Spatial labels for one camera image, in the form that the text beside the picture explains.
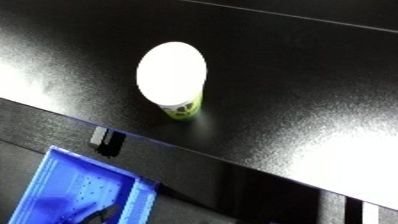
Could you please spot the white paper cup green band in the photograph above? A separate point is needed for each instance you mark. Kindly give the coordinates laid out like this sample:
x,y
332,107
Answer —
x,y
171,71

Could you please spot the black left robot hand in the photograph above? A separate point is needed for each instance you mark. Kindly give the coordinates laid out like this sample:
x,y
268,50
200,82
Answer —
x,y
103,214

